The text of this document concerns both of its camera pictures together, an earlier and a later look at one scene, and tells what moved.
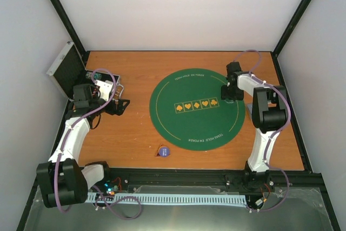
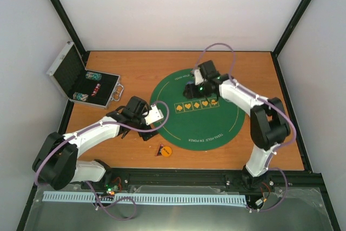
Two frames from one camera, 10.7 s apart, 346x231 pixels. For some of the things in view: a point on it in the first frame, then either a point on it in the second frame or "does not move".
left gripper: [119, 110] → [145, 137]
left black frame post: [54, 1] does not move
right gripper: [224, 94] → [191, 93]
